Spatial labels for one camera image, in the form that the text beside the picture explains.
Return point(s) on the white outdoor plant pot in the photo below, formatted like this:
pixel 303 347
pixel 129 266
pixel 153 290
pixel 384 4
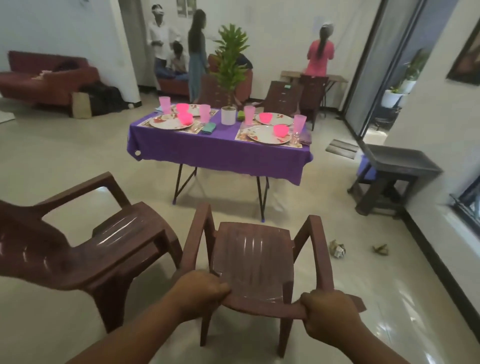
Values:
pixel 408 86
pixel 390 99

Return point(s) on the purple cloth table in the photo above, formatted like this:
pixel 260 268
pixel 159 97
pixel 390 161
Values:
pixel 217 150

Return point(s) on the green plant with white pot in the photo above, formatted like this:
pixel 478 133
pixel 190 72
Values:
pixel 228 116

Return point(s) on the person's left forearm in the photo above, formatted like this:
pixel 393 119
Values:
pixel 131 337

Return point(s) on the pink plastic bowl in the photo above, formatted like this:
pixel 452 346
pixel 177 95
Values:
pixel 265 117
pixel 185 119
pixel 182 107
pixel 281 130

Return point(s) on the dark grey plastic stool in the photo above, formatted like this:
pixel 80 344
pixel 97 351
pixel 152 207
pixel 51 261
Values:
pixel 375 198

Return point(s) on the person's left hand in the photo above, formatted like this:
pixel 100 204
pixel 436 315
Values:
pixel 198 296

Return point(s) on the black bag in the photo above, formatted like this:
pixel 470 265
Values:
pixel 105 99

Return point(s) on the wall poster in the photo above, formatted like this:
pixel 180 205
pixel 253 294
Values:
pixel 186 7

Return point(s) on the crumpled brown paper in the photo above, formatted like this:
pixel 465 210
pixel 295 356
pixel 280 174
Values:
pixel 380 250

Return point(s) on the blue waste bin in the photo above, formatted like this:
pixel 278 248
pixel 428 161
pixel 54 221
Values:
pixel 365 172

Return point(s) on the grey plastic tray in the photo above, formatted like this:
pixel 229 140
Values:
pixel 401 157

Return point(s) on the black barred window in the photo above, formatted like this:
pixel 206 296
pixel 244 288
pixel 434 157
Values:
pixel 468 210

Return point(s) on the black plant stand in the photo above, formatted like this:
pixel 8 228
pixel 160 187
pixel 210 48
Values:
pixel 386 120

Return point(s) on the pink cloth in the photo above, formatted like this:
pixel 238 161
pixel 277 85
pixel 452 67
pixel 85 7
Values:
pixel 305 137

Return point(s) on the wooden folding table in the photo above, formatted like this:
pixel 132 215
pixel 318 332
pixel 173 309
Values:
pixel 337 78

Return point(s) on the teal cloth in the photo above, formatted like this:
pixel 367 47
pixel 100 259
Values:
pixel 209 128

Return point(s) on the dark picture frame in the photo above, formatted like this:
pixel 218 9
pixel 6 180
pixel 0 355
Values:
pixel 465 63

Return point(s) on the green cloth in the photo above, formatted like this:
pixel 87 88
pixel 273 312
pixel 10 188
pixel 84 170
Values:
pixel 240 116

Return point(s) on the crumpled colourful paper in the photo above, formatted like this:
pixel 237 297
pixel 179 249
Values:
pixel 337 249

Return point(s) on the grey striped doormat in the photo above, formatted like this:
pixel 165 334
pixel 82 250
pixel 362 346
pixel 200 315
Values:
pixel 343 148

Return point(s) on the white floral plate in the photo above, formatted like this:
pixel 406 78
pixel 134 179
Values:
pixel 281 120
pixel 262 135
pixel 165 123
pixel 195 110

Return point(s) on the white appliance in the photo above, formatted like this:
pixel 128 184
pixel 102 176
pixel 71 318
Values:
pixel 5 117

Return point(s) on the red sofa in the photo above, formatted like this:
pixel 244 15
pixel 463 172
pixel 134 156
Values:
pixel 45 82

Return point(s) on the person's right hand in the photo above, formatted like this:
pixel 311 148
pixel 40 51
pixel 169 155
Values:
pixel 330 318

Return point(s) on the brown paper bag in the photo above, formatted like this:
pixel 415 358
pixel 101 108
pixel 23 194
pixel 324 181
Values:
pixel 81 105

